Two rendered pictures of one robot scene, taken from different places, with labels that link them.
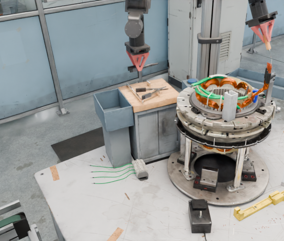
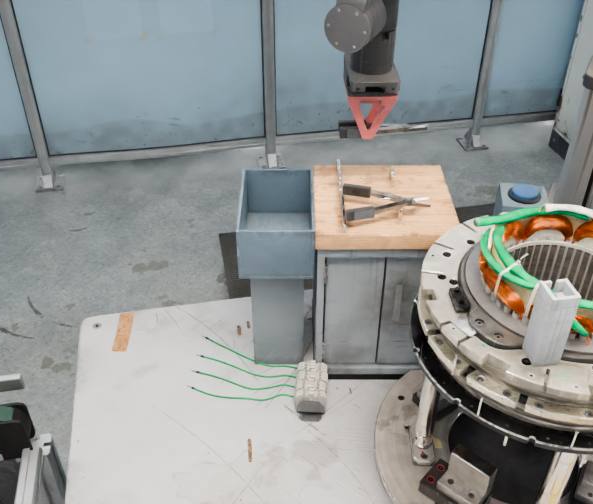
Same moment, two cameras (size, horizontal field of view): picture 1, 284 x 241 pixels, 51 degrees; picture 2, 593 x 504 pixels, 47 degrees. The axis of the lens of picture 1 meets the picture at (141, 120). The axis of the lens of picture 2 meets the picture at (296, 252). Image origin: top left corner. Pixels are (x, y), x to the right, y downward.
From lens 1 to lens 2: 0.31 m
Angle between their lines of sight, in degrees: 17
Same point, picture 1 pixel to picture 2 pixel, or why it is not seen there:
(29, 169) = (157, 275)
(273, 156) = not seen: outside the picture
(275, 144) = not seen: outside the picture
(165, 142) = (397, 339)
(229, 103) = (545, 318)
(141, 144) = (329, 329)
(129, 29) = (337, 26)
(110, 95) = (289, 183)
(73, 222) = (102, 472)
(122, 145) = (283, 317)
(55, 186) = (109, 366)
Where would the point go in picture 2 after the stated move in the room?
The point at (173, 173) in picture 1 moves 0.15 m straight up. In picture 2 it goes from (387, 430) to (396, 357)
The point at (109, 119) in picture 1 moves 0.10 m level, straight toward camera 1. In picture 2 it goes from (250, 251) to (229, 297)
